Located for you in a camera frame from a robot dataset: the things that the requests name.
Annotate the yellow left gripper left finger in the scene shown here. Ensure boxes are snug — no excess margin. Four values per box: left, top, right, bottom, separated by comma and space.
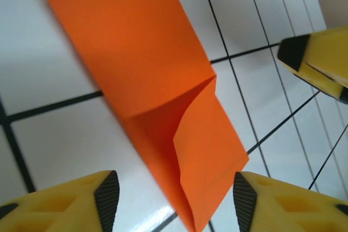
0, 170, 120, 232

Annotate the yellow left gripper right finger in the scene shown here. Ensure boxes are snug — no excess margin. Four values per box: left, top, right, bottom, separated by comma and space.
233, 171, 348, 232

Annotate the orange cloth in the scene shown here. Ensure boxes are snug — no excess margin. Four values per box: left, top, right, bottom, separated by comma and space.
42, 0, 250, 232

